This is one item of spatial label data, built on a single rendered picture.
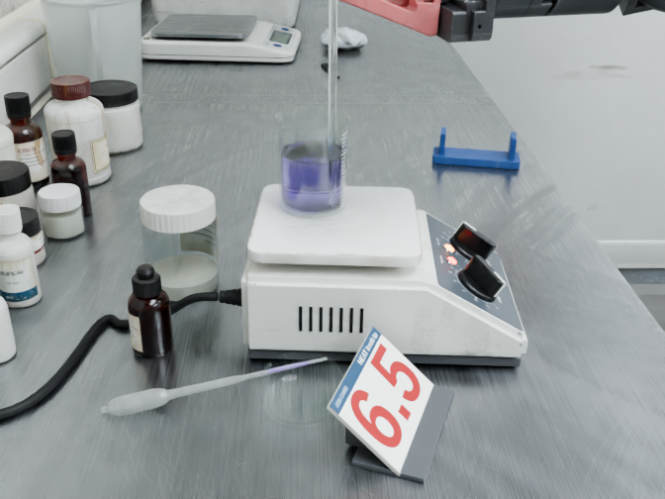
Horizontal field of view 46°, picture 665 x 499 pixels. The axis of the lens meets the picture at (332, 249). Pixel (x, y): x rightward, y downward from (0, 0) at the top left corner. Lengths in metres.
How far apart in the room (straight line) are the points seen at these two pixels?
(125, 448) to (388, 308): 0.19
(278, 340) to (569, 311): 0.24
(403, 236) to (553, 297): 0.17
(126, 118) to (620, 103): 1.52
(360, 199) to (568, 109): 1.59
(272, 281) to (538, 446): 0.20
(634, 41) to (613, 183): 0.39
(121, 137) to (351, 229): 0.46
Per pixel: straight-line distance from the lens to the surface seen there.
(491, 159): 0.93
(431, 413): 0.53
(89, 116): 0.86
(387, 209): 0.59
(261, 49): 1.34
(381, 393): 0.51
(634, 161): 2.29
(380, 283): 0.54
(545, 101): 2.15
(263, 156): 0.94
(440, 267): 0.57
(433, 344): 0.56
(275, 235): 0.55
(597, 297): 0.69
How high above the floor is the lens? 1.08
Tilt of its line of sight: 28 degrees down
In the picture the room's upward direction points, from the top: 1 degrees clockwise
